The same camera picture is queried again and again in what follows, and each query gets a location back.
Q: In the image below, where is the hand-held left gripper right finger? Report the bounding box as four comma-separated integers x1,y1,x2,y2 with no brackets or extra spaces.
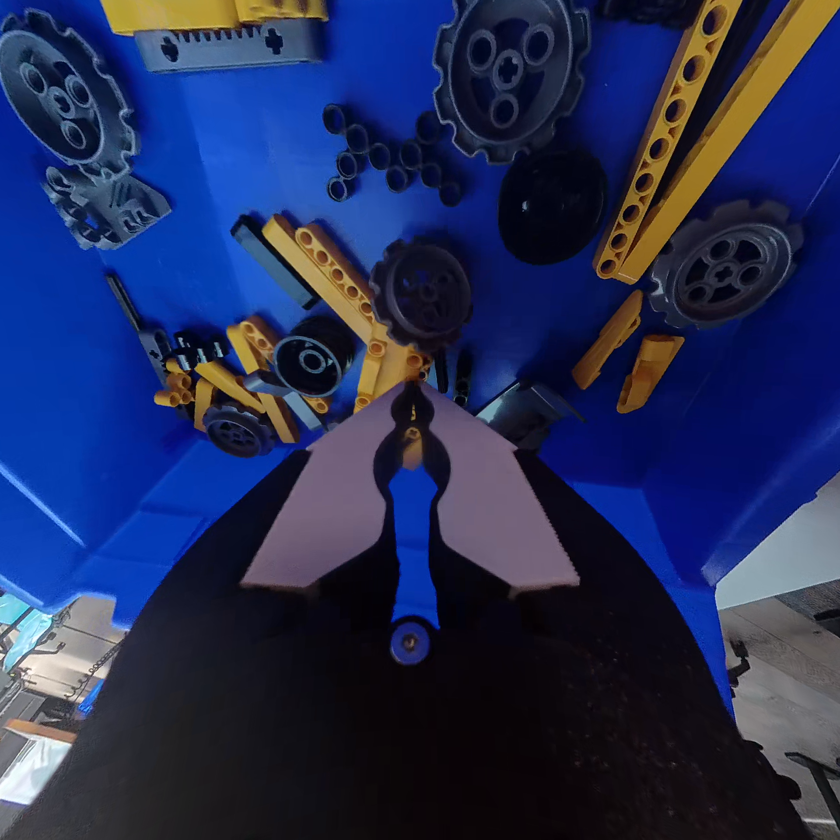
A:
413,381,581,631

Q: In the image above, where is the long yellow smooth lego beam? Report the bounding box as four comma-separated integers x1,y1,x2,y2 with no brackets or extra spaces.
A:
617,0,840,284

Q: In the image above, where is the grey triangular lego plate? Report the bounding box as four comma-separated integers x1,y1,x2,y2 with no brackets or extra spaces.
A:
41,164,173,252

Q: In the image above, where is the short yellow lego panel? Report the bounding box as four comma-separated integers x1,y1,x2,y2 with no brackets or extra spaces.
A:
616,333,686,416
571,289,645,391

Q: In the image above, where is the long yellow holed lego beam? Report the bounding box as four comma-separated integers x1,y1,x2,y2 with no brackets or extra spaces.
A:
592,0,746,277

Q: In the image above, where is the black lego link frame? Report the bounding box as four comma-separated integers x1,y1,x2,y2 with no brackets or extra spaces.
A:
322,104,463,207

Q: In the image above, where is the black lego dome wheel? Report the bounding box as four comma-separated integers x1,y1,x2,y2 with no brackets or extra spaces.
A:
497,147,609,266

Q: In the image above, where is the small yellow lego connector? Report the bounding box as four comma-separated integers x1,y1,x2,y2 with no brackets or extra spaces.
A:
402,403,426,470

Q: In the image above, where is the heap of yellow black beams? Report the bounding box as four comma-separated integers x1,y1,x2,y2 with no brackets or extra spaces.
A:
105,213,473,447

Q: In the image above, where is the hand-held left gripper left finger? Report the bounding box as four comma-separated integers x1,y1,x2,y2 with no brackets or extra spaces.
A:
240,381,409,631

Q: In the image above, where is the grey lego sprocket wheel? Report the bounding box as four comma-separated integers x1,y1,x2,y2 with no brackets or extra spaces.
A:
0,8,140,178
432,0,592,165
202,403,278,458
648,199,805,330
369,238,473,352

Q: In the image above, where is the grey lego gear rack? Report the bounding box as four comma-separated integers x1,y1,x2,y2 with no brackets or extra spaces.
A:
134,20,326,73

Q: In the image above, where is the grey lego bracket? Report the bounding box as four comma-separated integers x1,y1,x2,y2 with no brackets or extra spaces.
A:
474,379,586,452

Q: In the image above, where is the blue storage bin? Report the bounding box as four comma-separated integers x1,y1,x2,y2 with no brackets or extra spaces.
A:
0,0,840,723

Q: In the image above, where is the yellow lego toothed panel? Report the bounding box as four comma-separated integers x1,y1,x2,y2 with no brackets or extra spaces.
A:
98,0,329,35

